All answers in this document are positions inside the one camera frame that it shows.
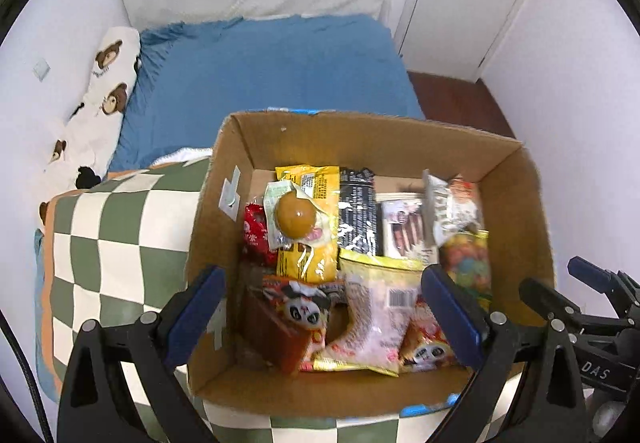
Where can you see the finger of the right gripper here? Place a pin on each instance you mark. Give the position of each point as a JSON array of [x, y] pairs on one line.
[[602, 281], [546, 301]]

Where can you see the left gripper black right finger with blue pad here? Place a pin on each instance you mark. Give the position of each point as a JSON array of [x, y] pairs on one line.
[[548, 405]]

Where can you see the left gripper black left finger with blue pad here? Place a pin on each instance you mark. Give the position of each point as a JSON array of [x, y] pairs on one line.
[[96, 404]]

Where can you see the white pastry snack packet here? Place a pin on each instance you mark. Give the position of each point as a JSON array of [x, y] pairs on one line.
[[452, 206]]

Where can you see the small red snack packet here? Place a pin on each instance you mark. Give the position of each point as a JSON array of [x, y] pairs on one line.
[[255, 237]]

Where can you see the braised egg snack packet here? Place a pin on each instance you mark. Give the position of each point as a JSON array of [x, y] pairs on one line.
[[297, 214]]

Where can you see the colourful candy ball bag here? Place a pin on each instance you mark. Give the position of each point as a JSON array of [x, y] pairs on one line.
[[465, 258]]

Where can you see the red yellow panda packet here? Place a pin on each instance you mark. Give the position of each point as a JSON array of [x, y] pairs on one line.
[[425, 346]]

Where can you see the chocolate stick biscuit box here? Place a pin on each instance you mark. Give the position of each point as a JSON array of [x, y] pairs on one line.
[[402, 228]]

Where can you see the green white checkered quilt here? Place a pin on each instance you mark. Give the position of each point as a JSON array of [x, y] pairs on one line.
[[119, 250]]

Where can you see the translucent yellow trimmed bag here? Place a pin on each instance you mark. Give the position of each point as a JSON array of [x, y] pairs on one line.
[[381, 295]]

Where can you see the dark red brown box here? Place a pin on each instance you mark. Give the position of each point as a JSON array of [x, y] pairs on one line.
[[278, 342]]

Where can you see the black snack packet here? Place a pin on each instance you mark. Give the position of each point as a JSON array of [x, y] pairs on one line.
[[358, 224]]

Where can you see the yellow snack bag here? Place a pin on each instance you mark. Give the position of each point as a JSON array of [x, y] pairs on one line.
[[314, 258]]

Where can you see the panda snack packet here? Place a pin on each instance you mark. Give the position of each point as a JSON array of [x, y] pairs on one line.
[[303, 304]]

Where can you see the bear print pillow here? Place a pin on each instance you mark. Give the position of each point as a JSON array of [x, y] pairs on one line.
[[90, 135]]

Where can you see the blue bed sheet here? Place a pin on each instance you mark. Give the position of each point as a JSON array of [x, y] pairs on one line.
[[192, 76]]

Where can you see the wall socket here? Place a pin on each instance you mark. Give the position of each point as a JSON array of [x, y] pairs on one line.
[[41, 69]]

